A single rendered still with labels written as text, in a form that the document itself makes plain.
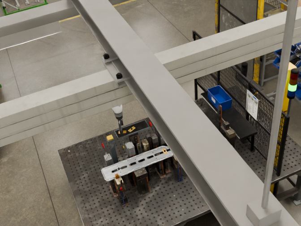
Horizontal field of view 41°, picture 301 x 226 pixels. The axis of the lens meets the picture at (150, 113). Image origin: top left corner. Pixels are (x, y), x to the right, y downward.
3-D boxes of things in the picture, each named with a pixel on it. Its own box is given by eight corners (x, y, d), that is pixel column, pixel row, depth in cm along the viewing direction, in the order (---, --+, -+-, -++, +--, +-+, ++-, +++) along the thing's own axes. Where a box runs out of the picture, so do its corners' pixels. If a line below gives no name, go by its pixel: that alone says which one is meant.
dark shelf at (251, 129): (240, 140, 435) (240, 138, 433) (200, 95, 500) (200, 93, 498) (257, 133, 440) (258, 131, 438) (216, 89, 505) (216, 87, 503)
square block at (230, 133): (228, 157, 458) (229, 134, 435) (225, 153, 464) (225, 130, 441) (234, 154, 460) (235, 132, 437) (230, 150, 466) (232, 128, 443)
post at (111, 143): (114, 168, 463) (108, 141, 434) (112, 164, 469) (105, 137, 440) (120, 166, 465) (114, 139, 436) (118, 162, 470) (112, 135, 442)
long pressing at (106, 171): (106, 184, 410) (106, 183, 409) (100, 169, 426) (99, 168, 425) (224, 137, 443) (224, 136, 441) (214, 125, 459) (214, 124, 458)
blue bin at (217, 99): (219, 111, 468) (219, 103, 460) (207, 97, 490) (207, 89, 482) (232, 107, 472) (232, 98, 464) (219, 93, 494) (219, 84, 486)
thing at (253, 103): (256, 121, 434) (259, 99, 413) (245, 110, 450) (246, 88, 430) (258, 121, 434) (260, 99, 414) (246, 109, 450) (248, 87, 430)
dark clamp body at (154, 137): (155, 164, 462) (152, 141, 437) (150, 157, 471) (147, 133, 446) (163, 161, 464) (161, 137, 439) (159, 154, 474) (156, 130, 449)
